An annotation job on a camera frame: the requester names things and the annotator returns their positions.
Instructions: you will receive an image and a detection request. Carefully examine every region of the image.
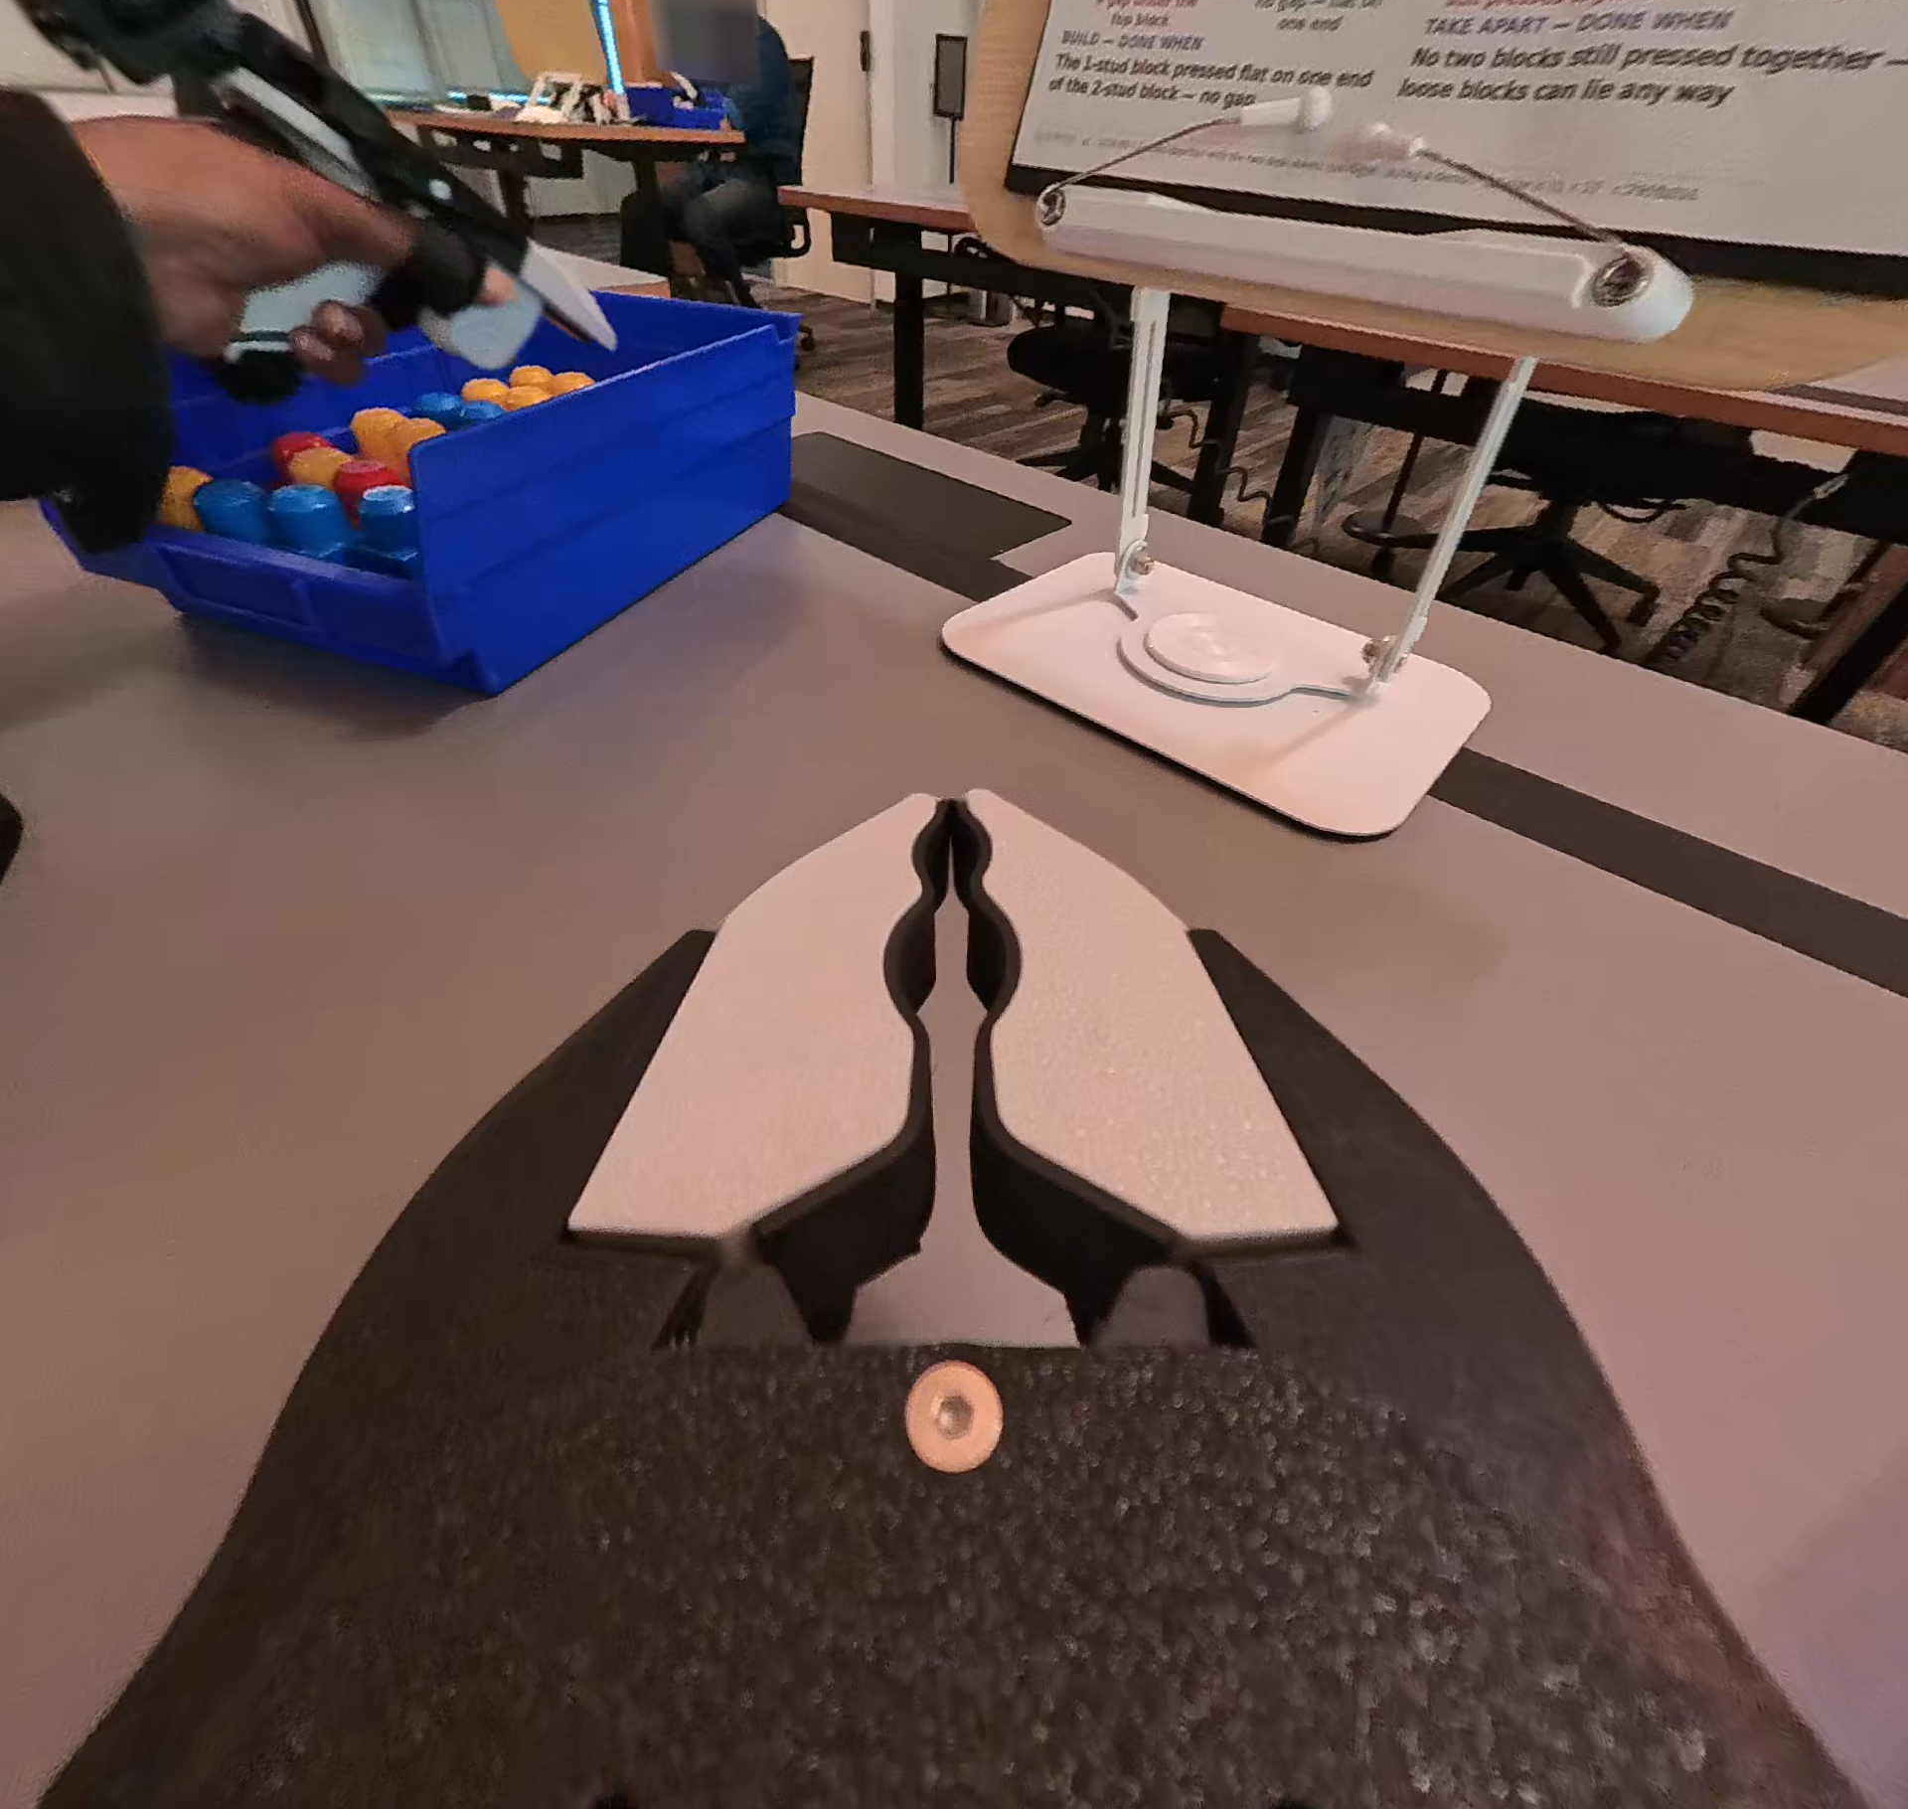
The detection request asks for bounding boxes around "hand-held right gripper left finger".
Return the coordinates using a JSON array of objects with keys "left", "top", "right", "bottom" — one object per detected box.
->
[{"left": 566, "top": 796, "right": 956, "bottom": 1345}]

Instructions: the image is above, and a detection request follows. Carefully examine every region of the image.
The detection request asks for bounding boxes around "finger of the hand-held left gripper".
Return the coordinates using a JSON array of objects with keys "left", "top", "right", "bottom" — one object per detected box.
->
[
  {"left": 424, "top": 292, "right": 532, "bottom": 370},
  {"left": 514, "top": 240, "right": 620, "bottom": 353}
]

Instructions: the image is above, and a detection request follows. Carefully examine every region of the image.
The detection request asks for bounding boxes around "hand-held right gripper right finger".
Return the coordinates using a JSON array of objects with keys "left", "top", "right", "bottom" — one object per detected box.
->
[{"left": 953, "top": 789, "right": 1343, "bottom": 1347}]

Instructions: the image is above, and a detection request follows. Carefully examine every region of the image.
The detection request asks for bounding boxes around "pile of colourful mega blocks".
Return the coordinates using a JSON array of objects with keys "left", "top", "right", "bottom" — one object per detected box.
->
[{"left": 156, "top": 366, "right": 598, "bottom": 577}]

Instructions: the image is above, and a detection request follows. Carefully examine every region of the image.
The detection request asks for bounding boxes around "person's left forearm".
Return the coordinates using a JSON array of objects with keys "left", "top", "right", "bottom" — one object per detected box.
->
[{"left": 0, "top": 91, "right": 173, "bottom": 554}]

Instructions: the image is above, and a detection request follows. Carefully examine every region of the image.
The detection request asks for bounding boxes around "person's left hand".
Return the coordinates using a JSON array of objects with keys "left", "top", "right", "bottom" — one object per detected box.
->
[{"left": 74, "top": 116, "right": 419, "bottom": 387}]

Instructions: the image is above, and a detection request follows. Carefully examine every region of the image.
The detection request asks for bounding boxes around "wood-edged office desk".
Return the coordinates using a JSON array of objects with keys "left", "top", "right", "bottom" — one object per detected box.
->
[
  {"left": 779, "top": 184, "right": 988, "bottom": 432},
  {"left": 1223, "top": 303, "right": 1908, "bottom": 725},
  {"left": 390, "top": 109, "right": 748, "bottom": 223}
]

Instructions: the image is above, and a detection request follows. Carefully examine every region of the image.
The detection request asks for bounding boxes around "black office chair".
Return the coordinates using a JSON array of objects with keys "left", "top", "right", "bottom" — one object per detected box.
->
[
  {"left": 1346, "top": 453, "right": 1665, "bottom": 650},
  {"left": 745, "top": 56, "right": 819, "bottom": 351},
  {"left": 1001, "top": 319, "right": 1201, "bottom": 487}
]

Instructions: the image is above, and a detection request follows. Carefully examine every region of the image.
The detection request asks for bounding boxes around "printed instruction sheet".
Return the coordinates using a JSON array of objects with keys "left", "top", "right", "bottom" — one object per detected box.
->
[{"left": 1005, "top": 0, "right": 1908, "bottom": 261}]

